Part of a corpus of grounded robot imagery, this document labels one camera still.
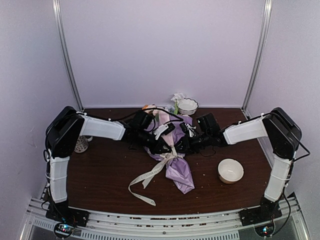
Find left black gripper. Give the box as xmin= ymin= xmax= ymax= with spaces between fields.
xmin=136 ymin=129 xmax=172 ymax=156

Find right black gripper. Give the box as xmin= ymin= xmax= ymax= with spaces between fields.
xmin=172 ymin=131 xmax=211 ymax=155

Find beige ribbon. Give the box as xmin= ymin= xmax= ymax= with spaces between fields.
xmin=127 ymin=146 xmax=185 ymax=207

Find purple pink wrapping paper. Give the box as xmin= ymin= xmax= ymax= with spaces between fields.
xmin=142 ymin=111 xmax=195 ymax=194

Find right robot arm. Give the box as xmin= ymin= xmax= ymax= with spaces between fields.
xmin=174 ymin=107 xmax=302 ymax=221

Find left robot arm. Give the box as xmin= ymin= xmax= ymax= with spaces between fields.
xmin=45 ymin=106 xmax=175 ymax=222

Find scalloped white bowl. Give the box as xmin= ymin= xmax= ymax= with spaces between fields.
xmin=177 ymin=98 xmax=199 ymax=116

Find plain white bowl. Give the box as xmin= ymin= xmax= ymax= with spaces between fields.
xmin=217 ymin=158 xmax=244 ymax=185

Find patterned mug yellow inside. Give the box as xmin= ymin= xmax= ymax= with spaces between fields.
xmin=74 ymin=136 xmax=93 ymax=153

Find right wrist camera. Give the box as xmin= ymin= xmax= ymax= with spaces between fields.
xmin=179 ymin=122 xmax=198 ymax=138

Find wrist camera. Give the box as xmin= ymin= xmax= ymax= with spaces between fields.
xmin=179 ymin=122 xmax=198 ymax=138
xmin=152 ymin=122 xmax=175 ymax=140

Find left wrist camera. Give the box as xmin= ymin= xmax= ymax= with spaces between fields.
xmin=152 ymin=122 xmax=175 ymax=140

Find front aluminium rail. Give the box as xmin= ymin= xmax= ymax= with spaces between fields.
xmin=18 ymin=197 xmax=311 ymax=240

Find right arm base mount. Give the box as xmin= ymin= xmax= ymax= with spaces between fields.
xmin=238 ymin=206 xmax=282 ymax=238

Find left aluminium frame post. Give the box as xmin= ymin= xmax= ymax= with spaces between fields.
xmin=52 ymin=0 xmax=84 ymax=111

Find aluminium frame post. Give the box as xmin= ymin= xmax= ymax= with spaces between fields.
xmin=52 ymin=0 xmax=84 ymax=111
xmin=241 ymin=0 xmax=273 ymax=113

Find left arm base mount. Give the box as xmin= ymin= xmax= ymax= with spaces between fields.
xmin=45 ymin=208 xmax=90 ymax=239

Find right aluminium frame post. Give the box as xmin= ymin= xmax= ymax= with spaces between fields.
xmin=241 ymin=0 xmax=273 ymax=113

